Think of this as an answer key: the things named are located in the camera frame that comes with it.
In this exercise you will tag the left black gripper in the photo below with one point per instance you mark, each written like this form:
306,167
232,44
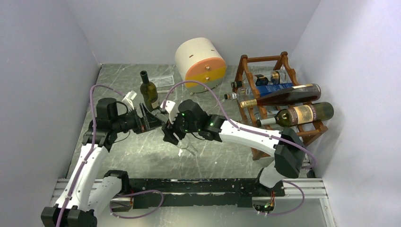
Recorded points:
147,122

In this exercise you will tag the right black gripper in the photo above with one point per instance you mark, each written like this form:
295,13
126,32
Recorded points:
169,136

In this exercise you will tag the dark green wine bottle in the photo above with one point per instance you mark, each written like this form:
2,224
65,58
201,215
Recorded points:
149,92

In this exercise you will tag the gold-foil dark wine bottle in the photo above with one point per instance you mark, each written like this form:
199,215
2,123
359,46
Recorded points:
288,96

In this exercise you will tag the clear square glass bottle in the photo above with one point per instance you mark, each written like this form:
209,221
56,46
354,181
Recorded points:
186,146

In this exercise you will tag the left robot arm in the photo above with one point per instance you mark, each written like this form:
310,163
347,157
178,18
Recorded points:
80,204

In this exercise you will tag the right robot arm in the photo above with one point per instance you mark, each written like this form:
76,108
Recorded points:
283,145

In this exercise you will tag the blue glass bottle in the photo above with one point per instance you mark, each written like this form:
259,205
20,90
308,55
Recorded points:
268,89

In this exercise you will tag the small clear black-cap bottle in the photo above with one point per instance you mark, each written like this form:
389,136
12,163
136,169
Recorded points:
275,77

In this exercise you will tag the wooden wine rack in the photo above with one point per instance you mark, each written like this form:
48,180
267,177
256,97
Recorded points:
248,114

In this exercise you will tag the green wine bottle tan label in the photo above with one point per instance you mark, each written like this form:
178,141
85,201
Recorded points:
298,115

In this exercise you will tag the round cream drawer cabinet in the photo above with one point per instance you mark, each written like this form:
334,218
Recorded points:
197,59

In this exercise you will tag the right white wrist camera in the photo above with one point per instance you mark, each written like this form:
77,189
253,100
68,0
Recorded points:
171,108

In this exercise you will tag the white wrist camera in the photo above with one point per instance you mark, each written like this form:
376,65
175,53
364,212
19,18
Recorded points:
171,108
129,98

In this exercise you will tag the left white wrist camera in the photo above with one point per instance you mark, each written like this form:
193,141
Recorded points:
129,98

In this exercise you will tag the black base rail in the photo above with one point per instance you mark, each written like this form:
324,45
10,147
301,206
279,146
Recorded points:
201,192

